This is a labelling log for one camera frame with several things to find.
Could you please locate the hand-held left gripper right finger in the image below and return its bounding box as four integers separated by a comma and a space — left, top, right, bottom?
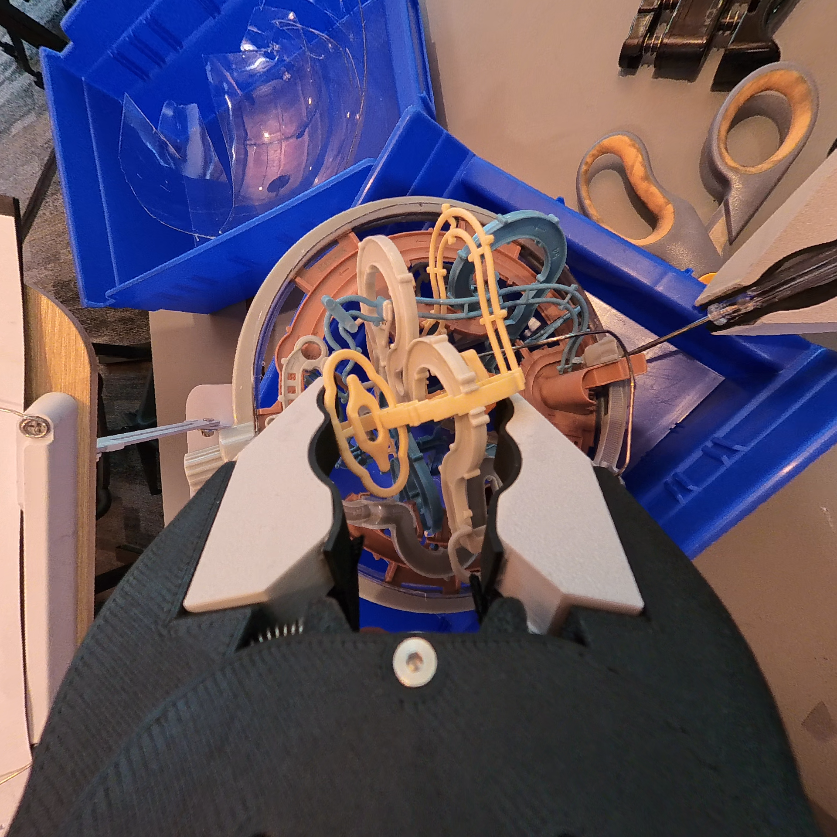
477, 392, 645, 635

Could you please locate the clear plastic dome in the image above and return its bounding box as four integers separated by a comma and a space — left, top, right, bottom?
118, 0, 368, 241

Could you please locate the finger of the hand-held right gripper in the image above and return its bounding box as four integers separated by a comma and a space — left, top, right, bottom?
693, 147, 837, 308
708, 289, 837, 339

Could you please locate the printed instruction board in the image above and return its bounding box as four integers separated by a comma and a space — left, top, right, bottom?
0, 195, 100, 782

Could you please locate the clear handled screwdriver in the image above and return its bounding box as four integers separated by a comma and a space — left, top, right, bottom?
624, 242, 837, 361

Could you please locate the colourful plastic maze ball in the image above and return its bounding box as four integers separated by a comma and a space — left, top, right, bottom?
232, 195, 648, 616

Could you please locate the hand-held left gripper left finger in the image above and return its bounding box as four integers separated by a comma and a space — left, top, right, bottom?
183, 386, 361, 632

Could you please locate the blue plastic bin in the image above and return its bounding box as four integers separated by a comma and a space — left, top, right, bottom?
41, 0, 437, 316
353, 108, 837, 619

